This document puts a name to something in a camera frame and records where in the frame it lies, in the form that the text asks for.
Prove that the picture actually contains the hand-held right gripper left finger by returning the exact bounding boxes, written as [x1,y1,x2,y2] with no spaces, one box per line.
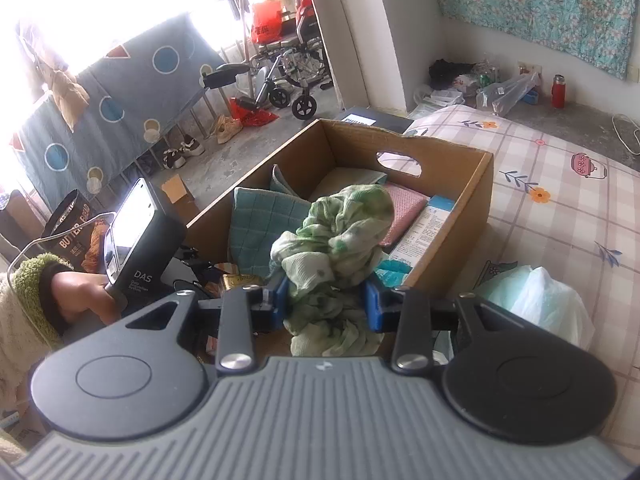
[122,275,291,376]

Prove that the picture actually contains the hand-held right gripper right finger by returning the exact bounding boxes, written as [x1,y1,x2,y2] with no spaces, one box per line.
[362,280,531,377]

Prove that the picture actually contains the teal checked cloth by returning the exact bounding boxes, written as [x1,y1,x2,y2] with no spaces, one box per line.
[229,164,313,281]

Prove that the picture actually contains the green patterned cloth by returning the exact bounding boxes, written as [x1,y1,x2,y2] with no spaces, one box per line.
[270,184,396,358]

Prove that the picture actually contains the blue and white packet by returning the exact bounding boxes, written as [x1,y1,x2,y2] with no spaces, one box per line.
[387,195,458,273]

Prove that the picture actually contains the pink bubble wrap pouch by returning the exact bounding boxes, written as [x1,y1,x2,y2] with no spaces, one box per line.
[377,182,431,248]

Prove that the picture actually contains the cardboard box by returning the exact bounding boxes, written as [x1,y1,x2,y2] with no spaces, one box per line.
[185,119,496,356]

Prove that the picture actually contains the person's left hand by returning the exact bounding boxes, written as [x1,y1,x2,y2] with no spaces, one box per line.
[50,270,123,333]

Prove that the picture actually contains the small cardboard piece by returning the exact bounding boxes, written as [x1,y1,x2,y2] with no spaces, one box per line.
[160,174,198,211]

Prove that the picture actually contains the brown snack bag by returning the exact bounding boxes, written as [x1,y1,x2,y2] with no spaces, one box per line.
[40,189,108,275]

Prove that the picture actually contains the black and white sneakers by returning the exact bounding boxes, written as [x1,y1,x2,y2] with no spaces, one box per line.
[162,134,206,170]

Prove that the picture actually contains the grey quilt with circles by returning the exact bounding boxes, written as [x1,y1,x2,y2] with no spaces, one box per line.
[10,12,226,206]

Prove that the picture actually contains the beige shoes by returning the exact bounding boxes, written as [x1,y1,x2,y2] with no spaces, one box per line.
[215,114,246,145]

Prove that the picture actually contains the white plastic bag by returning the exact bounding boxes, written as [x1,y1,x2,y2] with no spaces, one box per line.
[472,264,596,351]

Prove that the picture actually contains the crumpled red plastic bag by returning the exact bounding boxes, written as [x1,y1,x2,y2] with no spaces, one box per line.
[229,97,280,128]

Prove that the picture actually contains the tan hanging cloth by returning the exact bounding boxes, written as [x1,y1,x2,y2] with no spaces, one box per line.
[42,50,91,131]

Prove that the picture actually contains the flat black box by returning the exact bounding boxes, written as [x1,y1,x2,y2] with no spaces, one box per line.
[340,106,411,133]

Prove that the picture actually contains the plaid printed bed sheet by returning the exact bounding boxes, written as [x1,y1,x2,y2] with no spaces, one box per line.
[405,105,640,461]

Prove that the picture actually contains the wheelchair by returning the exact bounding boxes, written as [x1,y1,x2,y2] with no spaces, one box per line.
[202,0,333,121]

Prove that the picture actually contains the black cloth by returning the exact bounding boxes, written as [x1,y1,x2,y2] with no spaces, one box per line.
[429,58,476,91]

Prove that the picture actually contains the clear plastic bag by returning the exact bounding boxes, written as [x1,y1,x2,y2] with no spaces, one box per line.
[475,71,543,117]

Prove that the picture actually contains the red bag with print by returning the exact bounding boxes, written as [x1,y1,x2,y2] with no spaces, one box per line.
[250,0,283,45]

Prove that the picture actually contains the white cable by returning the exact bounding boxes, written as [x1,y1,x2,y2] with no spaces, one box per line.
[611,114,640,156]

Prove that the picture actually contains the teal floral wall cloth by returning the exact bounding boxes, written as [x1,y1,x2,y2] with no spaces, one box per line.
[431,0,640,81]

